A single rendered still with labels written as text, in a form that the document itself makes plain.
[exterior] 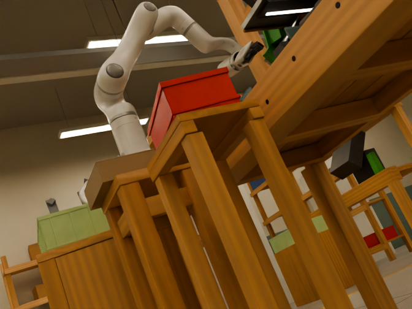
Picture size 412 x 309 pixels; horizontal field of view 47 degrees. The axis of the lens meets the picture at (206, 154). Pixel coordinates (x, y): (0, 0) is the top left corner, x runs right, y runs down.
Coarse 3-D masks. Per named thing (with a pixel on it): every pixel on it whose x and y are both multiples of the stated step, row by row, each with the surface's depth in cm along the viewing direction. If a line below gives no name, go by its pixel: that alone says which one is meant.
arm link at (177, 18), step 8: (160, 8) 224; (168, 8) 222; (176, 8) 223; (160, 16) 222; (168, 16) 221; (176, 16) 222; (184, 16) 222; (160, 24) 223; (168, 24) 222; (176, 24) 223; (184, 24) 222; (152, 32) 223; (160, 32) 225; (184, 32) 223
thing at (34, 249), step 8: (32, 248) 738; (32, 256) 733; (0, 264) 740; (24, 264) 710; (32, 264) 714; (8, 272) 696; (16, 272) 740; (8, 280) 695; (8, 288) 730; (40, 288) 715; (8, 296) 725; (16, 296) 690; (40, 296) 710; (16, 304) 686; (24, 304) 690; (32, 304) 690; (40, 304) 695
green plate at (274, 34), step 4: (264, 32) 181; (268, 32) 181; (272, 32) 179; (276, 32) 177; (280, 32) 175; (284, 32) 176; (264, 36) 181; (268, 36) 181; (272, 36) 179; (276, 36) 177; (280, 36) 175; (268, 40) 181; (272, 40) 180; (276, 40) 178; (280, 40) 180; (288, 40) 183; (268, 44) 181; (272, 44) 181; (276, 44) 182
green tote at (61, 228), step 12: (84, 204) 218; (48, 216) 211; (60, 216) 213; (72, 216) 214; (84, 216) 216; (96, 216) 218; (48, 228) 209; (60, 228) 211; (72, 228) 212; (84, 228) 214; (96, 228) 216; (108, 228) 217; (48, 240) 207; (60, 240) 208; (72, 240) 210
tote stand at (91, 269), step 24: (96, 240) 205; (168, 240) 211; (48, 264) 198; (72, 264) 200; (96, 264) 201; (120, 264) 203; (48, 288) 194; (72, 288) 196; (96, 288) 198; (120, 288) 200; (192, 288) 205
